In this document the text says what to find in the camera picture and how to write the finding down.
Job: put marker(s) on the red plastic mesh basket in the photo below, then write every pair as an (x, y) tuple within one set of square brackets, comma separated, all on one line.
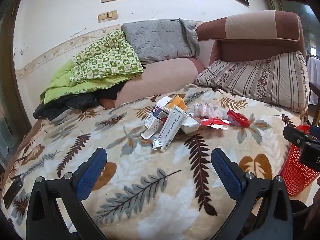
[(297, 176)]

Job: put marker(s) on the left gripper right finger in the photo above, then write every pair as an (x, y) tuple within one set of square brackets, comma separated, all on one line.
[(262, 210)]

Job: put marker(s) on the orange medicine box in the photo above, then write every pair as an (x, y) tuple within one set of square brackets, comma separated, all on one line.
[(179, 102)]

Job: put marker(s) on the black phone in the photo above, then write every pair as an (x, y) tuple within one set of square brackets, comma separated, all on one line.
[(12, 191)]

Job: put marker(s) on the grey quilted pillow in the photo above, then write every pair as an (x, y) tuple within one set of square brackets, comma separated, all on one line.
[(159, 40)]

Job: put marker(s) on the black garment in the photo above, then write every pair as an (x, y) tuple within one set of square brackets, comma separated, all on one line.
[(82, 102)]

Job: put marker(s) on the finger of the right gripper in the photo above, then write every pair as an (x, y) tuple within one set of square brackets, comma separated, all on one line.
[(296, 137)]

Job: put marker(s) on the long white medicine box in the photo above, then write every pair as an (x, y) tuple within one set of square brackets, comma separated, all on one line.
[(171, 127)]

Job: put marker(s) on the pink quilted bolster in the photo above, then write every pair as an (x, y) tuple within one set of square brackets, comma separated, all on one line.
[(158, 78)]

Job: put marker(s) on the green checkered quilt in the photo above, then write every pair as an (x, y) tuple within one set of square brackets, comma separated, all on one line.
[(105, 63)]

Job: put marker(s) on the brown patchwork headboard cushion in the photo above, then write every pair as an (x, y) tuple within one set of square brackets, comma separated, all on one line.
[(250, 36)]

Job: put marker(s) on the white pink tissue bag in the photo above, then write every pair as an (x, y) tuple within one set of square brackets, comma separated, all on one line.
[(207, 110)]

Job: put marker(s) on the striped floral pillow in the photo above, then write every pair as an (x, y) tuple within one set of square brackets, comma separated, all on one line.
[(280, 80)]

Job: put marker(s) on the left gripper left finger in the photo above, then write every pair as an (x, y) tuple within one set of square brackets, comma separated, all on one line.
[(55, 210)]

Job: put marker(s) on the red white wrapper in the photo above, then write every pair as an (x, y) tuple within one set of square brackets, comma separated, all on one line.
[(215, 123)]

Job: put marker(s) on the beige wall switch plate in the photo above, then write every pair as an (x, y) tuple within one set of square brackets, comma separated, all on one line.
[(108, 16)]

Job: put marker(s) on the white plastic wipes packet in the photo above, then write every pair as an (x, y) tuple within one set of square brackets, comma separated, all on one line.
[(190, 124)]

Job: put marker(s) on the blue white medicine box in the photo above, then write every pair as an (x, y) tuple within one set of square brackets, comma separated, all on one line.
[(158, 113)]

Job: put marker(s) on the leaf pattern bed blanket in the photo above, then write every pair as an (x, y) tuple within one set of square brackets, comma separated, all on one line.
[(144, 193)]

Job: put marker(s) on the red foil snack packet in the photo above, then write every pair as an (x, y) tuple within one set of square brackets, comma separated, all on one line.
[(236, 119)]

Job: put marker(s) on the silver foil blister strip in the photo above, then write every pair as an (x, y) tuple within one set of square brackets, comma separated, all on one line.
[(158, 143)]

